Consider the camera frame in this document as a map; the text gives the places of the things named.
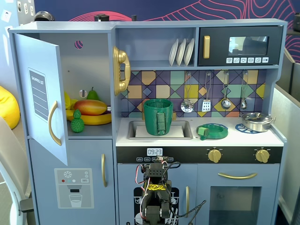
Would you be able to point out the blue dishwasher door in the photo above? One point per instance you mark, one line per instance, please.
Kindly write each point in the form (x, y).
(126, 178)

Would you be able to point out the round black silver object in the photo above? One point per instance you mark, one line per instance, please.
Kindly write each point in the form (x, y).
(43, 16)

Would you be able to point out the grey toy sink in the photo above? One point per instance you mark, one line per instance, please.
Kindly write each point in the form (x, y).
(187, 131)

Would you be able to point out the shopping list sticker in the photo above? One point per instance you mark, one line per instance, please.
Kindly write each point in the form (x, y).
(38, 93)

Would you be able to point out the metal ladle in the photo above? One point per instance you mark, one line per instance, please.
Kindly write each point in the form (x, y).
(226, 103)

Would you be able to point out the small wrist camera board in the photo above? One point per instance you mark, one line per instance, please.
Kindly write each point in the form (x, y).
(161, 159)

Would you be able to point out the large yellow toy banana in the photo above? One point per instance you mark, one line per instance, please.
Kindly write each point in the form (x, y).
(98, 120)

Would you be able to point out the black microwave door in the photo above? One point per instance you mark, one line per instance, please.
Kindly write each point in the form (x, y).
(218, 47)

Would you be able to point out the ice dispenser sticker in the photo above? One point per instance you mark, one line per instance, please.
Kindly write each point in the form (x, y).
(75, 194)

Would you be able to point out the metal slotted spatula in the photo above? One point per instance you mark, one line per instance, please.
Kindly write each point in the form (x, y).
(206, 105)

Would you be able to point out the green printed flat lid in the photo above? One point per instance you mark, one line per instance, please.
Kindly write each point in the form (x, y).
(215, 133)

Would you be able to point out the green printed cup recipient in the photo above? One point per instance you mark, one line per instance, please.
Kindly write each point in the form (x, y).
(152, 117)

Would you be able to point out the grey white office chair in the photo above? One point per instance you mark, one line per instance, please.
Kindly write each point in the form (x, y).
(11, 152)

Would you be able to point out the metal skimmer spoon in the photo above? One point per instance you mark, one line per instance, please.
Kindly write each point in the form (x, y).
(187, 106)

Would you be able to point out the gold toy phone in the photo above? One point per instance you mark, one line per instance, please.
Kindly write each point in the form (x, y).
(122, 57)

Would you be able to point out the small black post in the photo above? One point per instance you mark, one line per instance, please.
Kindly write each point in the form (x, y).
(133, 18)

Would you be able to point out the yellow printed tape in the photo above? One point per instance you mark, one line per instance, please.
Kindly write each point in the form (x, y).
(155, 187)

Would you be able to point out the black control panel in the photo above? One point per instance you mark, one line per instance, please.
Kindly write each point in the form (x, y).
(187, 154)

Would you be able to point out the blue printed trivet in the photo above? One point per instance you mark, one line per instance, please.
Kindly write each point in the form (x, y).
(240, 127)

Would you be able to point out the blue freezer door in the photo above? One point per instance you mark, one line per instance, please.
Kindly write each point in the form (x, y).
(47, 154)

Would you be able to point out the blue oven door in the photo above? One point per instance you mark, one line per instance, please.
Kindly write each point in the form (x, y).
(204, 178)

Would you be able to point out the black cylinder object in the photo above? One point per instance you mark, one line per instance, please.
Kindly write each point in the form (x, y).
(102, 18)

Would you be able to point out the blue cabinet door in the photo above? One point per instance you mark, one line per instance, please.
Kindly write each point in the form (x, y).
(30, 58)

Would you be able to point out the white toy plate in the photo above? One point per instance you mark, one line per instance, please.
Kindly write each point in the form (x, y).
(173, 54)
(180, 54)
(189, 51)

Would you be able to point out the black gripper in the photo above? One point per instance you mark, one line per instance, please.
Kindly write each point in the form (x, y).
(156, 170)

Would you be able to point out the green toy pear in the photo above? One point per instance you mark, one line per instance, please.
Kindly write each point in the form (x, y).
(92, 95)

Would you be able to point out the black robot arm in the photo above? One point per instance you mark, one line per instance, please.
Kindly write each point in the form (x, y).
(154, 172)

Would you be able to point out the gold stove knob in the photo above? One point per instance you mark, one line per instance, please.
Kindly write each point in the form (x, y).
(214, 155)
(262, 156)

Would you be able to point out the steel pot with lid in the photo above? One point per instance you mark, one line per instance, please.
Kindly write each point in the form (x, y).
(255, 123)

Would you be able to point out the red yellow toy mango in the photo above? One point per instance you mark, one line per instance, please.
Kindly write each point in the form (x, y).
(91, 107)

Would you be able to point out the green toy pineapple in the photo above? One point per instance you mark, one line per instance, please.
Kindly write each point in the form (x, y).
(77, 125)

